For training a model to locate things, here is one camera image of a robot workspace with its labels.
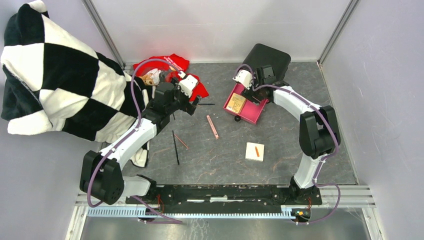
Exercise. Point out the small plush doll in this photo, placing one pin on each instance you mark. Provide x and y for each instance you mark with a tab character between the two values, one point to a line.
154	77

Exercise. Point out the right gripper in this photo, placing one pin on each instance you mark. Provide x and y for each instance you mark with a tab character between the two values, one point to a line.
248	94

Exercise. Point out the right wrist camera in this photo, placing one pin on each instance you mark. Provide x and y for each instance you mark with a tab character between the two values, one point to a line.
245	78

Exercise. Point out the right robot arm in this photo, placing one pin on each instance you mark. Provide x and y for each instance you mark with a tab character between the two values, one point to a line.
319	136

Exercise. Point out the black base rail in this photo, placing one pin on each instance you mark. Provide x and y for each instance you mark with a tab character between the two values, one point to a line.
230	198

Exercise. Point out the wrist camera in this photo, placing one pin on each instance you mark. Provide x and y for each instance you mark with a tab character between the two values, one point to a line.
245	78
187	83

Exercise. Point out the red cloth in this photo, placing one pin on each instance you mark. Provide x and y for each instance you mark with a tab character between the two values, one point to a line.
171	64

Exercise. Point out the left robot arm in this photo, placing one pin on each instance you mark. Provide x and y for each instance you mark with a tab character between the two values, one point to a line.
101	175

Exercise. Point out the black thin brush stick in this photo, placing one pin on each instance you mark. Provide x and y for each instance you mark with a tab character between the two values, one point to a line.
175	147

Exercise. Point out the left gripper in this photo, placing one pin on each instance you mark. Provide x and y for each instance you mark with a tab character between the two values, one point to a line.
188	107

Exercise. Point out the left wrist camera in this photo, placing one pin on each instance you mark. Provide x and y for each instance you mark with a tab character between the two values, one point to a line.
187	83

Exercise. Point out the yellow small box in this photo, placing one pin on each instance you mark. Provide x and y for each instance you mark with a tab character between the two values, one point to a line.
236	103

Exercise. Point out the black white checkered blanket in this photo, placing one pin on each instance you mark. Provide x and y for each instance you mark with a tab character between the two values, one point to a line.
56	83

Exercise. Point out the black pink drawer organizer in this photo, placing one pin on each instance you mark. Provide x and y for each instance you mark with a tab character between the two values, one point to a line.
268	59

